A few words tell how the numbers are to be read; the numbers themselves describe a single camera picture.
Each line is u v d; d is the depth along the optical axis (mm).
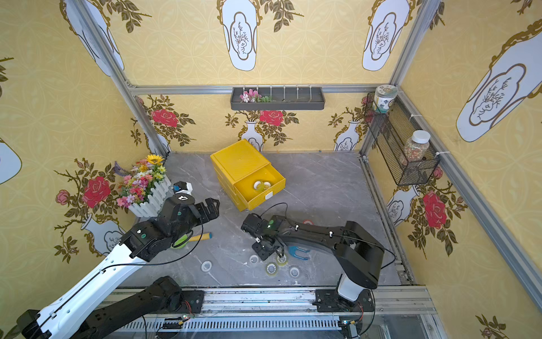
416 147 650
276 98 881
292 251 882
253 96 878
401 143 865
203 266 817
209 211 650
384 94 854
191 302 731
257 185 873
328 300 732
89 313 428
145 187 881
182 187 632
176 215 519
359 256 433
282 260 833
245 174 835
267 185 874
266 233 589
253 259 835
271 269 805
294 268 804
